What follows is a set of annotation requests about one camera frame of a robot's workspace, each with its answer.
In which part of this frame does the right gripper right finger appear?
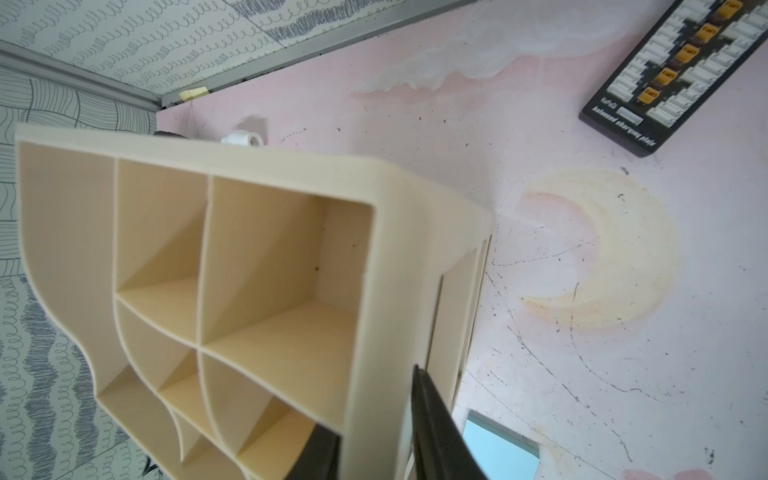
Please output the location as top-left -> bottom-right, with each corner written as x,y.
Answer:
411,365 -> 486,480

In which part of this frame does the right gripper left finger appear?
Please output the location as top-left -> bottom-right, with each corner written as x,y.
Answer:
286,425 -> 341,480

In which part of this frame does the blue sticky note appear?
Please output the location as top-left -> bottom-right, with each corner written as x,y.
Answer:
462,410 -> 540,480

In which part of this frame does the beige drawer organizer cabinet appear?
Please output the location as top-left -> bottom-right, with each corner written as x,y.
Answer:
15,124 -> 494,479

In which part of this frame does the white valve orange handle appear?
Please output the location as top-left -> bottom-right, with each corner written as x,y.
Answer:
221,130 -> 264,147

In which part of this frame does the black battery holder with wires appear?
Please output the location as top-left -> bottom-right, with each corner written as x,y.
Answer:
579,0 -> 767,157

